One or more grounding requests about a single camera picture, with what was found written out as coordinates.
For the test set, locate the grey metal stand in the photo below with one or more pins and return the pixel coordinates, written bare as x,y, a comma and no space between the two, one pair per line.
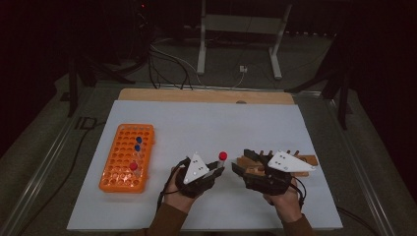
241,23

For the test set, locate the white table mat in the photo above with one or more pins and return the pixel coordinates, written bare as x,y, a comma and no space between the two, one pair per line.
203,124

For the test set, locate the wooden test tube rack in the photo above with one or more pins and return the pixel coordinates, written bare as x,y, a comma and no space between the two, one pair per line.
252,165

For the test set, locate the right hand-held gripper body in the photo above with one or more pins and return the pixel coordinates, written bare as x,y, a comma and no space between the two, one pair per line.
288,164

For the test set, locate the person's right hand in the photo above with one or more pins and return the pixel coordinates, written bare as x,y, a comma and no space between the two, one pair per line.
286,205

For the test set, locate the black tripod stand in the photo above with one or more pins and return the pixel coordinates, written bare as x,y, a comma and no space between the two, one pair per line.
72,88
343,98

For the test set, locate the person's left hand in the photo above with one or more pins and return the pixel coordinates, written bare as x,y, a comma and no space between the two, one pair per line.
177,201

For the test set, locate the aluminium floor frame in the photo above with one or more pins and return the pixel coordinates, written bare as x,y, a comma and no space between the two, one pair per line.
41,173

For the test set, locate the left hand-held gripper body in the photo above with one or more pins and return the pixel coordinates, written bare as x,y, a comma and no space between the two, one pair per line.
196,168

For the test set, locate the orange plastic test tube rack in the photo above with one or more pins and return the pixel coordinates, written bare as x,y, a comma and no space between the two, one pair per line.
121,157

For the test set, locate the white plug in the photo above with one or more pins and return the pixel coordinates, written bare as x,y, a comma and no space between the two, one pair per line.
243,69

